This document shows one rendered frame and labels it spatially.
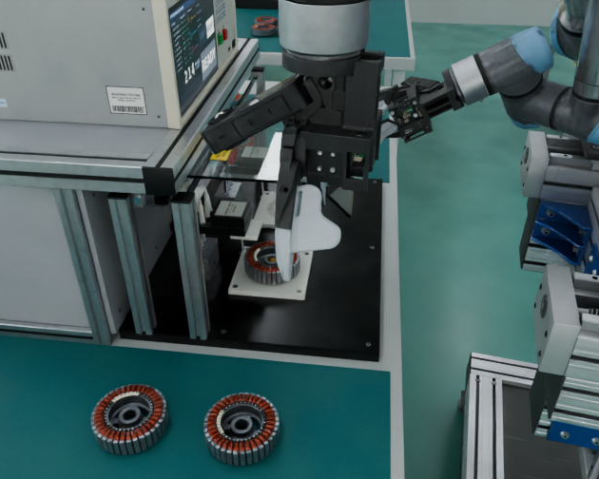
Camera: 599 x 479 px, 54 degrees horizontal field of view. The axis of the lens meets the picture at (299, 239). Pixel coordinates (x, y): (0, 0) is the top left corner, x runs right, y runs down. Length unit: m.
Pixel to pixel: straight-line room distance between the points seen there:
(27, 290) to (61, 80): 0.37
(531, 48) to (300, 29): 0.61
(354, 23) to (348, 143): 0.10
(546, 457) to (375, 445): 0.83
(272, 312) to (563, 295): 0.51
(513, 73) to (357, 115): 0.56
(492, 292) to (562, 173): 1.29
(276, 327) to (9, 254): 0.47
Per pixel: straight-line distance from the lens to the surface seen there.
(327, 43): 0.48
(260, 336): 1.06
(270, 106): 0.52
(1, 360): 1.16
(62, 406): 1.05
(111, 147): 0.94
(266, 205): 1.40
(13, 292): 1.14
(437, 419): 1.97
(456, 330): 2.27
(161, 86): 0.96
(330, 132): 0.51
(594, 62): 1.02
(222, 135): 0.56
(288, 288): 1.14
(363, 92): 0.51
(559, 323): 0.82
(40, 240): 1.04
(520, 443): 1.71
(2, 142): 1.03
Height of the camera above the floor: 1.50
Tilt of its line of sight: 34 degrees down
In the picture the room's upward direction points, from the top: straight up
